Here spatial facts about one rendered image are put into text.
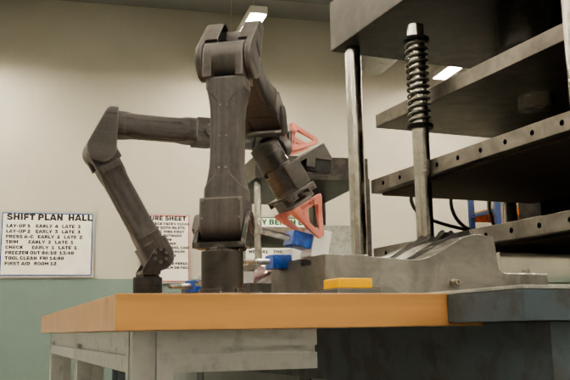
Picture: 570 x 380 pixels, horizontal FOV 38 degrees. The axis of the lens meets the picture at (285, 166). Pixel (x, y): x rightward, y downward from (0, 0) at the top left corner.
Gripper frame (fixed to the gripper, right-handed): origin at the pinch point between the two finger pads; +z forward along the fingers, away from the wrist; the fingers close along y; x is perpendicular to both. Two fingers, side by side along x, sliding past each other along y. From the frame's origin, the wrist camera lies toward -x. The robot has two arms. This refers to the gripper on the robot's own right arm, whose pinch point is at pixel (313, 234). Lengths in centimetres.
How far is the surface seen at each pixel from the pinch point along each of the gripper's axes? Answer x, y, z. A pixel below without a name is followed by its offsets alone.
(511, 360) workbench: 14, -62, 16
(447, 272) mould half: -16.8, -8.3, 19.1
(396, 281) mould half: -6.3, -8.3, 14.6
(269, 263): 6.8, 10.3, 1.6
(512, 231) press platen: -73, 42, 36
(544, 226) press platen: -71, 28, 35
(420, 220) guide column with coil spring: -72, 80, 26
